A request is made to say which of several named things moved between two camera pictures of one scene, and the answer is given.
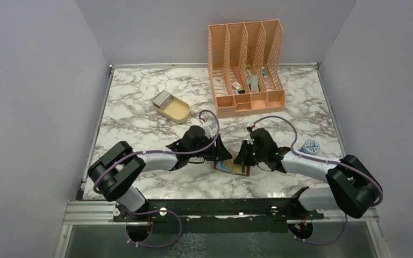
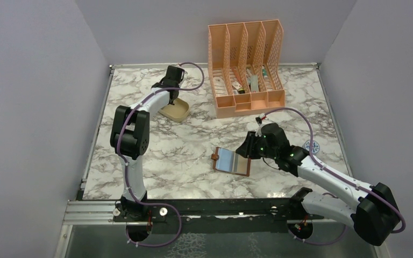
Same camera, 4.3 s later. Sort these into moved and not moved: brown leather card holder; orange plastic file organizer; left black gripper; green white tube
Moved: left black gripper
Not moved: green white tube; orange plastic file organizer; brown leather card holder
